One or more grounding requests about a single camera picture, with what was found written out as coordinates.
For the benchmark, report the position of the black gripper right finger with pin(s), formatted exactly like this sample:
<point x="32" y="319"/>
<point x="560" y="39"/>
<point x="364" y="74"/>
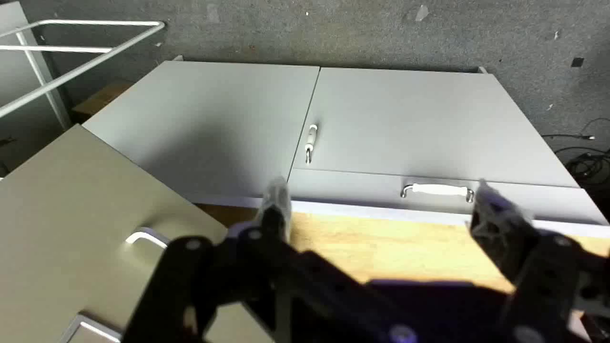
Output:
<point x="547" y="279"/>

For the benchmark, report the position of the brown cardboard box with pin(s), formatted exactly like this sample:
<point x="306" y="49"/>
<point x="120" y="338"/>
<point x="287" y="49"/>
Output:
<point x="99" y="98"/>

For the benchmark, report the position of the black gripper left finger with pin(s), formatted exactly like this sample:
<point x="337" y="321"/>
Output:
<point x="192" y="287"/>

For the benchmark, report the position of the grey cabinet drawer front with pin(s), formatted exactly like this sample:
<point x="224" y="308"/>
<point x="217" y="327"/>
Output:
<point x="356" y="188"/>

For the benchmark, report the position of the wooden countertop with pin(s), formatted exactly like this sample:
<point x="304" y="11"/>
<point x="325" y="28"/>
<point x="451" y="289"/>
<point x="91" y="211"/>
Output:
<point x="394" y="245"/>

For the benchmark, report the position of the white metal tube rack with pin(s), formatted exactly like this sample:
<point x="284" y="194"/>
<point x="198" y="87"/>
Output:
<point x="78" y="49"/>

